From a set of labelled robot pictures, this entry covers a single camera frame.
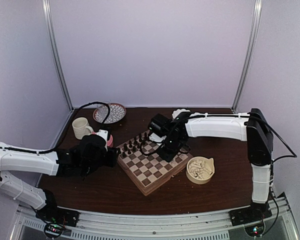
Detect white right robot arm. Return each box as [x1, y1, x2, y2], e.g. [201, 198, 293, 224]
[148, 108, 274, 221]

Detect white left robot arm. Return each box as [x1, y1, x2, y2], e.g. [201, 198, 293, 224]
[0, 130, 120, 222]

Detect wooden chess board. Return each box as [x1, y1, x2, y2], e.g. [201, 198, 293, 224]
[117, 130, 193, 196]

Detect white scalloped bowl black rim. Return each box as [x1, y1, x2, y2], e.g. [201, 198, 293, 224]
[171, 108, 190, 119]

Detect pink cat ear bowl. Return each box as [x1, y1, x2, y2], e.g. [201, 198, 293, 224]
[107, 135, 114, 147]

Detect white ribbed mug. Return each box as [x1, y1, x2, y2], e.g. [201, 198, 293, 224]
[72, 117, 94, 140]

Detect clear drinking glass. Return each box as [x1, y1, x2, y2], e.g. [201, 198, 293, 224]
[97, 100, 111, 119]

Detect cream cat ear bowl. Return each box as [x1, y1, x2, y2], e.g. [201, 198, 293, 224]
[186, 156, 215, 185]

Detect patterned ceramic plate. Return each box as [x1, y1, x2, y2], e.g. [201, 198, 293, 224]
[92, 103, 127, 124]

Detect aluminium front rail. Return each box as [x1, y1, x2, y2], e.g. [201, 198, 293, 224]
[7, 196, 300, 240]

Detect aluminium frame post right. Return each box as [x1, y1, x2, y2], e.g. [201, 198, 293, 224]
[231, 0, 263, 113]

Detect aluminium frame post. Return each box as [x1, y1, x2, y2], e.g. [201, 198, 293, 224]
[231, 0, 263, 113]
[42, 0, 74, 111]

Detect aluminium frame post left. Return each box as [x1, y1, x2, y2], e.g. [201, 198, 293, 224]
[42, 0, 74, 111]

